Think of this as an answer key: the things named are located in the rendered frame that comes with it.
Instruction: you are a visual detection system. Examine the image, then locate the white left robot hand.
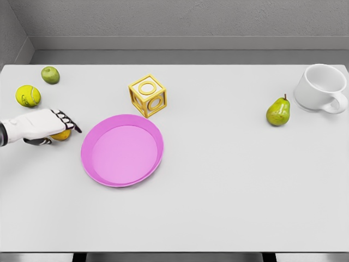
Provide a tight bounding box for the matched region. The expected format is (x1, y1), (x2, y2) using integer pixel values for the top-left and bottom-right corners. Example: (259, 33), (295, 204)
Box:
(16, 109), (83, 146)

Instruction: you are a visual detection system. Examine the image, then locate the yellow lemon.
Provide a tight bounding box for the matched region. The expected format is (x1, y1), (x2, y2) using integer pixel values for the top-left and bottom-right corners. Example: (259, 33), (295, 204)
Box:
(50, 129), (71, 142)

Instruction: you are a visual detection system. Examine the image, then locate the pink round plate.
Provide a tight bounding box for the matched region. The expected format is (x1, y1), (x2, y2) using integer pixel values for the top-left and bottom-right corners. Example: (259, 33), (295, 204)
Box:
(80, 114), (165, 189)

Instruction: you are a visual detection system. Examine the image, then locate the yellow tennis ball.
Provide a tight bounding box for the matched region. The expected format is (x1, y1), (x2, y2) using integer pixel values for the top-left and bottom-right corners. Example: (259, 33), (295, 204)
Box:
(15, 85), (42, 108)

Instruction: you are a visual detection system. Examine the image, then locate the green apple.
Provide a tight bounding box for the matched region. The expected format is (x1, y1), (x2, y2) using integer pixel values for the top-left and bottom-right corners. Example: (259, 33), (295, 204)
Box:
(41, 66), (61, 85)

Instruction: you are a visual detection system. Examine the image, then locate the yellow letter block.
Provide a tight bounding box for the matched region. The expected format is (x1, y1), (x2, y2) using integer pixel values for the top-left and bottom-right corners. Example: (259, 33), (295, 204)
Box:
(128, 74), (167, 119)

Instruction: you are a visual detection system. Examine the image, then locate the green pear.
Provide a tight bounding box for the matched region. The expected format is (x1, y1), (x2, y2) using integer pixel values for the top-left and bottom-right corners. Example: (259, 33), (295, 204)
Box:
(266, 94), (291, 127)

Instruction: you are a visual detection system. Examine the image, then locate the white mug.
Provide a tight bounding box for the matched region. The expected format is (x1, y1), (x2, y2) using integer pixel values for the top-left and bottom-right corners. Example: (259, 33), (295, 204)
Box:
(293, 63), (349, 115)

